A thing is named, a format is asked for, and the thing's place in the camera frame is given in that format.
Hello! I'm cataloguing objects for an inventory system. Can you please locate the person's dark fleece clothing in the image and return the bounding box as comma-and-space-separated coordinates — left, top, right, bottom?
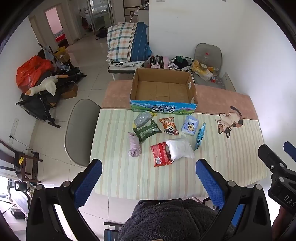
117, 199, 234, 241

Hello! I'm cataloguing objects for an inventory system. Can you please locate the grey mesh pouch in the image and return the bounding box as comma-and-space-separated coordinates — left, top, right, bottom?
134, 111, 154, 128

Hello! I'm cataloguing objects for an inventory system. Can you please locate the person's right forearm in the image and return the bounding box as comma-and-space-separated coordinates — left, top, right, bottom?
272, 204, 296, 241

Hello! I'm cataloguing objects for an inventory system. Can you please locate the slim blue snack packet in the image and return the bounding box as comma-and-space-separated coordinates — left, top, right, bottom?
194, 122, 206, 151

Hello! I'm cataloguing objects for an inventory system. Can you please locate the dark wooden rack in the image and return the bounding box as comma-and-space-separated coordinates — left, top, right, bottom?
0, 138, 43, 184

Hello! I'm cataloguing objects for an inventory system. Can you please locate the small brown cardboard box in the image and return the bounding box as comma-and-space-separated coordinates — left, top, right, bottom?
61, 83, 79, 100

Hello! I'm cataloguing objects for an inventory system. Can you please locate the yellow cardboard box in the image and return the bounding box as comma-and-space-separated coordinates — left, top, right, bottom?
53, 46, 71, 62

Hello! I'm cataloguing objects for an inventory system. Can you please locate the white goose plush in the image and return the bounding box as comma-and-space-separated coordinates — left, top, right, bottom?
25, 74, 70, 96

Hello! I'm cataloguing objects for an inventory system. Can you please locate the grey plastic chair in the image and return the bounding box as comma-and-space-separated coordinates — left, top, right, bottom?
64, 99, 101, 168

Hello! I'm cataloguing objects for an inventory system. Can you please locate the black folded stroller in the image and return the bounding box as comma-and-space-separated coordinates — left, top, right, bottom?
16, 66, 87, 129

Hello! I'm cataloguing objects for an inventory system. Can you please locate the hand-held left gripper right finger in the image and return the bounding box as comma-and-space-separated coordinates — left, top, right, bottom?
195, 159, 272, 241

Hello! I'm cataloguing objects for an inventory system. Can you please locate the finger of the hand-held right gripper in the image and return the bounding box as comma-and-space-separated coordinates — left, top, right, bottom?
284, 141, 296, 162
258, 145, 286, 173

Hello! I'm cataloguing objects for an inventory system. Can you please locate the black and white patterned bag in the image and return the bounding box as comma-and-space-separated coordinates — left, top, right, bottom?
168, 56, 194, 70

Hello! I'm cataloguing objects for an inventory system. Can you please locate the purple cloth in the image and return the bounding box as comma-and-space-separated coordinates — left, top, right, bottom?
128, 131, 142, 158

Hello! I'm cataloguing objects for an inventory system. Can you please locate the pink suitcase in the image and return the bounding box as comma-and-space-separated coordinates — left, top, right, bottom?
149, 55, 171, 69

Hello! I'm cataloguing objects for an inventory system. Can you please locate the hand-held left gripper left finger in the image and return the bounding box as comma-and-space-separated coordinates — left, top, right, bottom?
26, 159, 103, 241

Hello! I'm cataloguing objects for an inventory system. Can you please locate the yellow plastic bag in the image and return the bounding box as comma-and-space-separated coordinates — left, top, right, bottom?
191, 60, 213, 79

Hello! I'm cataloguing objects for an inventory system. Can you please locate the green packet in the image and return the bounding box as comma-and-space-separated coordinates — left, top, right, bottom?
132, 119, 162, 144

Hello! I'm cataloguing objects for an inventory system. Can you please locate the red snack packet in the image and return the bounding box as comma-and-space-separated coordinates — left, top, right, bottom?
150, 142, 174, 167

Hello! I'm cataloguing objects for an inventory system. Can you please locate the light blue tissue pack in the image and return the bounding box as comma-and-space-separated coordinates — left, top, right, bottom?
181, 115, 199, 136

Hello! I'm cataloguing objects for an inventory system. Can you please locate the grey cushioned chair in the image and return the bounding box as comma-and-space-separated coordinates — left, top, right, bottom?
191, 43, 236, 92

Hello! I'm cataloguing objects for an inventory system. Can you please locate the white leaning board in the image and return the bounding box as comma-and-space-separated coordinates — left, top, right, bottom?
221, 72, 236, 92

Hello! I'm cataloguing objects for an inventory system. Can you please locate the white folding bed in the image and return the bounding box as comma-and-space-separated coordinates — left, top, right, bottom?
107, 61, 148, 81

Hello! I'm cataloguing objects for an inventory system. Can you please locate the orange plastic bag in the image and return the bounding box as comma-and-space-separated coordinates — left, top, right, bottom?
16, 55, 55, 93

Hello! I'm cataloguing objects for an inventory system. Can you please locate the white soft bag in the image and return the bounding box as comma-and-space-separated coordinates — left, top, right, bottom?
165, 138, 195, 160

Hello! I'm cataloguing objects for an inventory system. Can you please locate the orange snack packet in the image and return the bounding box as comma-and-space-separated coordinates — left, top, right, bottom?
159, 116, 180, 136

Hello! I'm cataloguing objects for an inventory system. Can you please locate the plaid folded bedding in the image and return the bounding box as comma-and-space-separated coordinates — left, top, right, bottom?
107, 21, 153, 63

